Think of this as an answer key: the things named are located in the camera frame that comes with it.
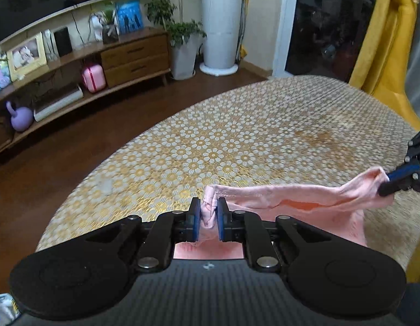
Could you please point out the person's dark trousers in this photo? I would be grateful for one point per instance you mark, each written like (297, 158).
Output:
(417, 305)

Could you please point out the purple kettlebell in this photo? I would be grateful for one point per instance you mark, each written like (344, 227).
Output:
(21, 119)

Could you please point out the gold floral lace tablecloth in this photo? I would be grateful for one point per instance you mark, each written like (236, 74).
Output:
(230, 135)

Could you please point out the pink round case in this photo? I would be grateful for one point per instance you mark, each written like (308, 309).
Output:
(93, 78)

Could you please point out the yellow striped cloth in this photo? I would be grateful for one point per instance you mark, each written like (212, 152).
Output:
(247, 13)

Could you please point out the yellow photo frame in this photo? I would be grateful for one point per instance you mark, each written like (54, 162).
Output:
(26, 56)

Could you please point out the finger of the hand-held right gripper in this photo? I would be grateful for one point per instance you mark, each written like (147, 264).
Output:
(400, 173)
(400, 185)

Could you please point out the yellow velvet chair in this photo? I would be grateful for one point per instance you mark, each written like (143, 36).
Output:
(383, 40)

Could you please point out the blue picture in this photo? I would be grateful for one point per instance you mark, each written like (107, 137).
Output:
(129, 16)

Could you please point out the grey curtain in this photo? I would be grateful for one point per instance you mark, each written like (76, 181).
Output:
(419, 40)

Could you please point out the wooden television cabinet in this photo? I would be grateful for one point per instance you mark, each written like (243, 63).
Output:
(135, 57)

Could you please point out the pink printed garment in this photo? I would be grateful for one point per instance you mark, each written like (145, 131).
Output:
(298, 197)

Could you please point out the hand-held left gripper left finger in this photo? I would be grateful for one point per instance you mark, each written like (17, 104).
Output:
(196, 220)

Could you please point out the white flat device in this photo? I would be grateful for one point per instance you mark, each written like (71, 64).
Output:
(58, 103)

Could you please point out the plant in glass vase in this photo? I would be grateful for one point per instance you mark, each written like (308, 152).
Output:
(109, 30)

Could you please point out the colourful photo frame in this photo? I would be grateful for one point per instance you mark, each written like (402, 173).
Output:
(1, 73)

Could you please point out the green plant in white pot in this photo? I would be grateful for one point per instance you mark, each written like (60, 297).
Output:
(184, 57)

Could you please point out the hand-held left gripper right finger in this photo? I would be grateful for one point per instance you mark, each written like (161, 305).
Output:
(221, 220)

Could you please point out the black speaker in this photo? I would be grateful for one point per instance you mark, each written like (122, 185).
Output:
(62, 41)

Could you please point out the black television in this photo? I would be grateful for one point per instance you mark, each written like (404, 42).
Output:
(43, 0)

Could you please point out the glass balcony door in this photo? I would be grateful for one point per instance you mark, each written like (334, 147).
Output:
(325, 23)

